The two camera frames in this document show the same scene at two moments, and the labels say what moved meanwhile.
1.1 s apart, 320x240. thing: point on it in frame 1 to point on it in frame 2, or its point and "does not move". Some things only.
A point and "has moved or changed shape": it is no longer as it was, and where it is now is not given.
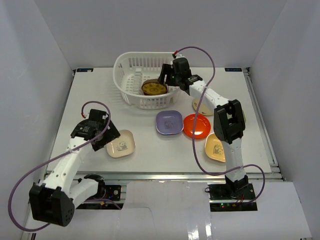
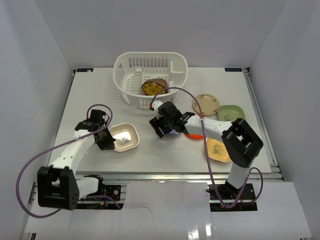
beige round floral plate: x=203 y=109 does not move
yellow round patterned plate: x=154 y=88 does not move
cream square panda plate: x=124 y=145 has moved or changed shape
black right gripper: x=166 y=69 to x=156 y=124
